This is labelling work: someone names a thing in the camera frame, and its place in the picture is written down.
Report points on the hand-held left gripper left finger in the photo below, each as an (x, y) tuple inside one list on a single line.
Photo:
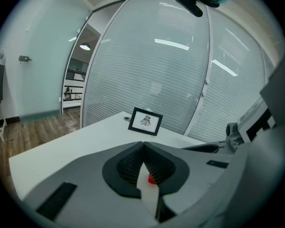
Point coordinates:
[(85, 174)]

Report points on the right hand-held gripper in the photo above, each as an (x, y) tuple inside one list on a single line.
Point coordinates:
[(263, 132)]

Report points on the dark railing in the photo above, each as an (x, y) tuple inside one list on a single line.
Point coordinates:
[(73, 79)]

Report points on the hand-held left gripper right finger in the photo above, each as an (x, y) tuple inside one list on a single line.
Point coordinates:
[(194, 174)]

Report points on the black framed picture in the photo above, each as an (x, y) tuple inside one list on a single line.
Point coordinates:
[(145, 122)]

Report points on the frosted glass door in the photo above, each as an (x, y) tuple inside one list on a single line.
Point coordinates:
[(45, 56)]

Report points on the red toy block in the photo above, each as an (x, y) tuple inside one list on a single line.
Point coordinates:
[(151, 179)]

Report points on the round pendant lamp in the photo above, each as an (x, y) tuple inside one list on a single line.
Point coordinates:
[(85, 47)]

